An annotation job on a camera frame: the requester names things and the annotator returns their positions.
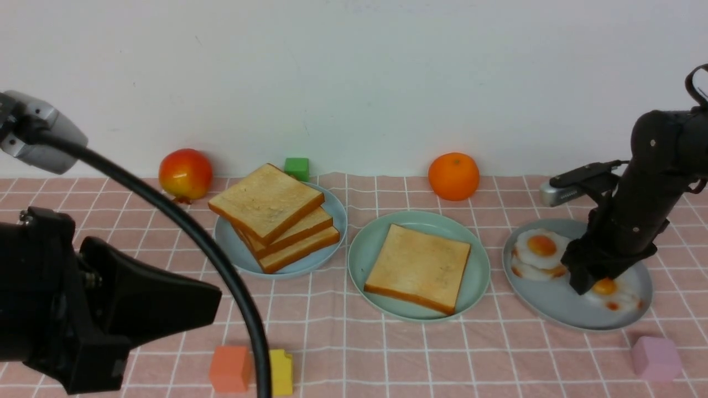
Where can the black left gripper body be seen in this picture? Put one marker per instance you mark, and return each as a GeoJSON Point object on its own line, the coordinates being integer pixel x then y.
{"type": "Point", "coordinates": [79, 314]}

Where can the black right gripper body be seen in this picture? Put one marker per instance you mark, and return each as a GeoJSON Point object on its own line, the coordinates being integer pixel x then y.
{"type": "Point", "coordinates": [615, 239]}

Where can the fried egg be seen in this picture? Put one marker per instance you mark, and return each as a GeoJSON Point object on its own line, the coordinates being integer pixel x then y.
{"type": "Point", "coordinates": [618, 295]}
{"type": "Point", "coordinates": [530, 272]}
{"type": "Point", "coordinates": [540, 248]}

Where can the toast slice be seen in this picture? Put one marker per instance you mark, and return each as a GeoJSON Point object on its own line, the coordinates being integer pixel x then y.
{"type": "Point", "coordinates": [316, 221]}
{"type": "Point", "coordinates": [266, 203]}
{"type": "Point", "coordinates": [282, 253]}
{"type": "Point", "coordinates": [419, 268]}

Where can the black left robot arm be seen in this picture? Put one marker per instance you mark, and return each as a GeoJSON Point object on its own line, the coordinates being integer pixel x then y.
{"type": "Point", "coordinates": [11, 287]}

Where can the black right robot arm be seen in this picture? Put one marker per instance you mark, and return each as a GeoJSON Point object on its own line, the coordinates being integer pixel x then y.
{"type": "Point", "coordinates": [668, 160]}

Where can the grey egg plate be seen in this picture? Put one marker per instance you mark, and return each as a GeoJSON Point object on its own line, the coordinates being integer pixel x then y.
{"type": "Point", "coordinates": [556, 301]}

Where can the pink foam cube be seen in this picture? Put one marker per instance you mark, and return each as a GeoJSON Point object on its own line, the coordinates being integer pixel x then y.
{"type": "Point", "coordinates": [656, 359]}

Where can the orange foam cube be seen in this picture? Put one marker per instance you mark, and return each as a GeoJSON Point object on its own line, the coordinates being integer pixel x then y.
{"type": "Point", "coordinates": [230, 369]}

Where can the light blue bread plate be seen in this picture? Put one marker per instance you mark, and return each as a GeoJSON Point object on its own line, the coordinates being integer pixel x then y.
{"type": "Point", "coordinates": [243, 260]}

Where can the red yellow pomegranate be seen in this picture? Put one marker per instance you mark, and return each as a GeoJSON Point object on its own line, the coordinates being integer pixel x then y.
{"type": "Point", "coordinates": [186, 174]}

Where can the orange fruit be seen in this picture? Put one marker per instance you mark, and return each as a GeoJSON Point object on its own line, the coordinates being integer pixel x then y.
{"type": "Point", "coordinates": [454, 176]}

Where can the yellow foam block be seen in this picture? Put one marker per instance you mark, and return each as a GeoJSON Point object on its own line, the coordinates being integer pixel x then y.
{"type": "Point", "coordinates": [282, 372]}

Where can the green middle plate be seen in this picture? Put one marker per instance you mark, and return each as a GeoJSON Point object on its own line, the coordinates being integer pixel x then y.
{"type": "Point", "coordinates": [367, 244]}

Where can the green foam cube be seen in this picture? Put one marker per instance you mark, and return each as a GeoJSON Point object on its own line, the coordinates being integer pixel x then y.
{"type": "Point", "coordinates": [298, 168]}

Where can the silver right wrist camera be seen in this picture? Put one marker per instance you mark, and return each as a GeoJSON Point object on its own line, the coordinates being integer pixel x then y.
{"type": "Point", "coordinates": [592, 180]}

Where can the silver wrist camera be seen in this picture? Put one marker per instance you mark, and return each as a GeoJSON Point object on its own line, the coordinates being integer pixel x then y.
{"type": "Point", "coordinates": [26, 121]}
{"type": "Point", "coordinates": [592, 180]}

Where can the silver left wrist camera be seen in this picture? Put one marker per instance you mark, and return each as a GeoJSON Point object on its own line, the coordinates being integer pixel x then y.
{"type": "Point", "coordinates": [26, 121]}

